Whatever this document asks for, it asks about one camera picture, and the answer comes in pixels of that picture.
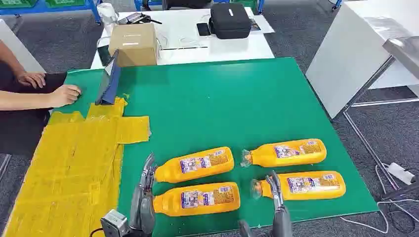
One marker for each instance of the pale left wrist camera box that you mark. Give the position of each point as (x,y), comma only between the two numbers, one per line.
(114,224)

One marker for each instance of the brown cardboard box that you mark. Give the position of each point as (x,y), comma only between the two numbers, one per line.
(136,45)

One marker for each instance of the green mat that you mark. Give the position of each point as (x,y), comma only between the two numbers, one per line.
(212,104)

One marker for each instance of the person's right hand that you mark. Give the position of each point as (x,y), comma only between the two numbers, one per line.
(65,95)

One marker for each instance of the person's left hand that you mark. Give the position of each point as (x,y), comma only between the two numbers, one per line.
(31,79)

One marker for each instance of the black hand tool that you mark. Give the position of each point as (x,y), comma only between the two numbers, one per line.
(137,18)

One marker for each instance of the white table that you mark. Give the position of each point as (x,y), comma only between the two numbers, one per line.
(229,49)

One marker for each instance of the blue metal rack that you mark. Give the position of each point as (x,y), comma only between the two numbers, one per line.
(39,9)

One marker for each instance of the person's torso and lap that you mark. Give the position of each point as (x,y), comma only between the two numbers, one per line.
(19,130)

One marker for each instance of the orange juice bottle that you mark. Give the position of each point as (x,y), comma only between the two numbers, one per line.
(340,188)
(265,157)
(170,202)
(196,170)

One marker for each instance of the green plastic crate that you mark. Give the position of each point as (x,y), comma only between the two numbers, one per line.
(16,3)
(65,2)

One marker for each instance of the black smartphone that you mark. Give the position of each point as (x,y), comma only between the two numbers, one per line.
(203,29)

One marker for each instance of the black office chair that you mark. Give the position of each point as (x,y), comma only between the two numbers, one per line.
(186,4)

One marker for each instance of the tablet in blue folding cover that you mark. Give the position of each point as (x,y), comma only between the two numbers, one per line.
(111,85)

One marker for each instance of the steel bench with metal legs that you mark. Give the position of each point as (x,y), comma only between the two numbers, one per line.
(406,52)

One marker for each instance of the white panel desk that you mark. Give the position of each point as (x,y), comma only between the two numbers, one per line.
(347,55)

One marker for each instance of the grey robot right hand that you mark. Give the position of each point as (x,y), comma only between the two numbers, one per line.
(282,224)

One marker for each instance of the yellow sheet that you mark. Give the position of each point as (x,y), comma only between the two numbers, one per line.
(75,170)

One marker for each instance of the printed paper sheet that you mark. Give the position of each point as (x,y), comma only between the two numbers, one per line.
(262,24)

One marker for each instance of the white power strip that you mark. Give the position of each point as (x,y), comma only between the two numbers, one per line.
(401,173)

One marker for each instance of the black zippered case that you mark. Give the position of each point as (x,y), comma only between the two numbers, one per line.
(230,21)

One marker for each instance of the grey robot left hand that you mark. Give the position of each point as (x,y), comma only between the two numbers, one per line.
(142,209)

